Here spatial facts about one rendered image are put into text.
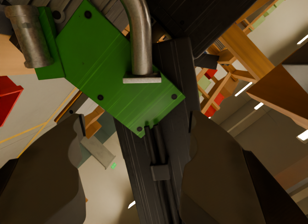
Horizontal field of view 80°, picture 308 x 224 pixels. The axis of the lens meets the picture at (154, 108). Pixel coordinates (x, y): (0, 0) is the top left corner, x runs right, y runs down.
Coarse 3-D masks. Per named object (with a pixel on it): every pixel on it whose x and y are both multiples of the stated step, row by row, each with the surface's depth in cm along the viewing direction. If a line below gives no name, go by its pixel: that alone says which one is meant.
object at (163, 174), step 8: (144, 128) 32; (160, 128) 34; (152, 136) 34; (160, 136) 33; (152, 144) 33; (160, 144) 33; (152, 152) 33; (160, 152) 33; (152, 160) 34; (160, 160) 33; (168, 160) 34; (152, 168) 33; (160, 168) 33; (168, 168) 33; (152, 176) 34; (160, 176) 34; (168, 176) 33; (160, 184) 35; (168, 184) 34; (160, 192) 35; (168, 192) 34; (160, 200) 35; (168, 208) 38; (176, 208) 37; (168, 216) 37; (176, 216) 36
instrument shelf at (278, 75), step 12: (276, 72) 71; (264, 84) 70; (276, 84) 63; (288, 84) 57; (252, 96) 75; (264, 96) 63; (276, 96) 57; (288, 96) 52; (300, 96) 48; (276, 108) 56; (288, 108) 48; (300, 108) 44; (300, 120) 45
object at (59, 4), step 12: (12, 0) 27; (24, 0) 26; (36, 0) 27; (48, 0) 27; (60, 0) 27; (72, 0) 27; (96, 0) 27; (108, 0) 27; (60, 12) 27; (72, 12) 28; (60, 24) 28
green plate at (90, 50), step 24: (72, 24) 27; (96, 24) 27; (72, 48) 28; (96, 48) 28; (120, 48) 28; (72, 72) 29; (96, 72) 29; (120, 72) 30; (96, 96) 31; (120, 96) 31; (144, 96) 31; (168, 96) 31; (120, 120) 33; (144, 120) 33
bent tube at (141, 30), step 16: (128, 0) 23; (144, 0) 23; (128, 16) 24; (144, 16) 23; (144, 32) 24; (144, 48) 25; (144, 64) 26; (128, 80) 26; (144, 80) 26; (160, 80) 26
